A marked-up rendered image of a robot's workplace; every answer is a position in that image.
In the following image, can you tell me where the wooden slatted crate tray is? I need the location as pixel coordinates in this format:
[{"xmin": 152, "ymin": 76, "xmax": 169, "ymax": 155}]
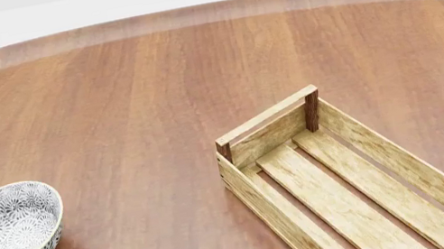
[{"xmin": 207, "ymin": 60, "xmax": 444, "ymax": 249}]

